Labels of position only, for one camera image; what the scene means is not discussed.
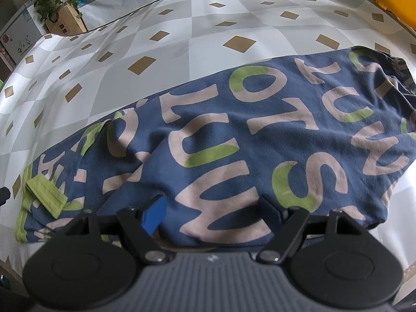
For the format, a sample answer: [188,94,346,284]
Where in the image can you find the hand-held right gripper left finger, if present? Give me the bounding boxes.
[60,196,167,265]

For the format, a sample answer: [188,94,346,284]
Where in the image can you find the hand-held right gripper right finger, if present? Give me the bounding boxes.
[259,195,366,265]

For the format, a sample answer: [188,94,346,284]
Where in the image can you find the blue letter-print pants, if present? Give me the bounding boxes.
[15,47,416,257]

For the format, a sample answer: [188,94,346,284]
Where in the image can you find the white refrigerator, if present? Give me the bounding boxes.
[0,5,45,66]

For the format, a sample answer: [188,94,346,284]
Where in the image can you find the grey white checkered tablecloth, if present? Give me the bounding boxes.
[0,0,416,267]

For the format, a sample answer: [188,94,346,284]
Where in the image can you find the cardboard box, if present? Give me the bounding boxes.
[44,5,88,37]

